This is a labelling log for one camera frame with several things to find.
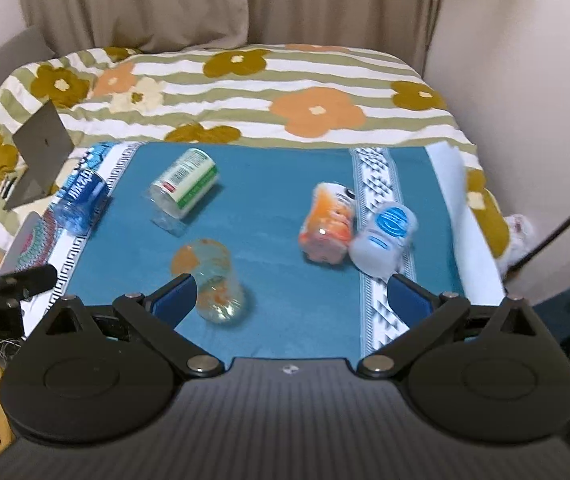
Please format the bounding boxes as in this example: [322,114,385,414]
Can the clear orange label cup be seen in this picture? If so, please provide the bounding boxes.
[170,238,245,324]

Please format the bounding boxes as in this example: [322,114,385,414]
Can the white blue label cup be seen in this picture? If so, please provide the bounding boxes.
[349,202,419,282]

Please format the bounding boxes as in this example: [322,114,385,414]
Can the orange printed plastic cup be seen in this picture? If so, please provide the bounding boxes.
[298,182,355,266]

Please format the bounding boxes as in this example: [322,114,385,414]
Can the clear green label cup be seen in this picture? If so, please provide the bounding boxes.
[147,148,219,221]

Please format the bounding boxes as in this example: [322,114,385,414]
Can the blue label plastic cup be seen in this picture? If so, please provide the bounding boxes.
[53,169,110,236]

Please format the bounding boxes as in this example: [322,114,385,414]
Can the teal patterned table mat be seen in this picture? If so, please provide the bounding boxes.
[0,140,507,361]

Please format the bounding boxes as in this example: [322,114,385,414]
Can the grey folded laptop stand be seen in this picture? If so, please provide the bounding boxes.
[3,101,74,210]

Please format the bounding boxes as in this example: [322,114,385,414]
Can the floral striped duvet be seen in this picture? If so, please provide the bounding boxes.
[0,43,516,271]

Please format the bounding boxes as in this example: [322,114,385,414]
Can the beige curtain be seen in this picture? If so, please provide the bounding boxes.
[20,0,439,70]

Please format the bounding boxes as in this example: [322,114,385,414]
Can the black cable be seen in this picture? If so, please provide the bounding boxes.
[506,179,570,273]

